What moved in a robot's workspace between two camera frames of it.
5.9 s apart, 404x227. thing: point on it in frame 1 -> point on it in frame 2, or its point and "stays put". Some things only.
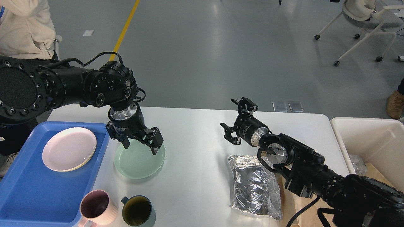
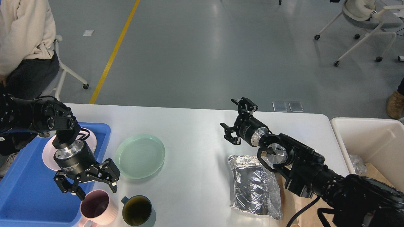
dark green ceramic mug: x=136 y=210 stays put
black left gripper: x=127 y=122 -> x=76 y=160
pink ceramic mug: x=98 y=206 stays put
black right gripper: x=250 y=130 stays put
